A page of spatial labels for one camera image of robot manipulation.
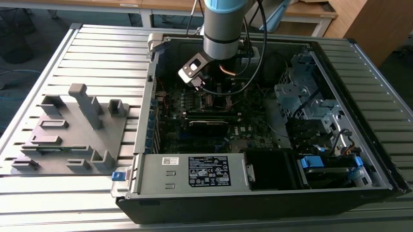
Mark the silver metal drive cage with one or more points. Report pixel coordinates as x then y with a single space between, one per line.
285 94

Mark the silver power supply unit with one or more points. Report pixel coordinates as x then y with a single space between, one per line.
155 176

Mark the wooden cabinet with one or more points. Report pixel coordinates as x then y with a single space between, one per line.
381 24

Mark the grey parts rack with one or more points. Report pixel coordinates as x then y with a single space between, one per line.
80 137

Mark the black office chair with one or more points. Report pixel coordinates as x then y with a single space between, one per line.
16 48

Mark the silver chipset heatsink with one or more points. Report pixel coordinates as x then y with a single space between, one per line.
239 145

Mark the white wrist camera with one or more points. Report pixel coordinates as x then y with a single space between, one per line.
191 67

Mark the black PC case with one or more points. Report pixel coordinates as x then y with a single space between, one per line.
226 212

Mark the wooden top desk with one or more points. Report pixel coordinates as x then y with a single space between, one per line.
306 14
80 3

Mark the blue plastic clip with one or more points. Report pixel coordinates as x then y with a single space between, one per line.
358 162

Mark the green RAM stick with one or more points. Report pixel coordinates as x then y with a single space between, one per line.
52 149

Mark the green motherboard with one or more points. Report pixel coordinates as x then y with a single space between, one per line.
258 120

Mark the blue case latch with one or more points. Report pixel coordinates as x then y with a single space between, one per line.
118 176

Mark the black plastic connector block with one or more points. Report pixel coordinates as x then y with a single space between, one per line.
303 130

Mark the blue disk carrier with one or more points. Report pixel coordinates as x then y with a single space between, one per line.
311 162

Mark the black expansion card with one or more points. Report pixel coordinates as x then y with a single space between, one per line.
207 129

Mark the CPU socket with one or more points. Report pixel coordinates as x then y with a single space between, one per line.
210 101

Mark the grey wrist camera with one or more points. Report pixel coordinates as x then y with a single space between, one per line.
251 56

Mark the black disk drive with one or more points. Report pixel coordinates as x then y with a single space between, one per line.
325 176

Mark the grey plastic case latch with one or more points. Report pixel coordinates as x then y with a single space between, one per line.
155 41

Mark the installed RAM stick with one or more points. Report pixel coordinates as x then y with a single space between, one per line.
211 113

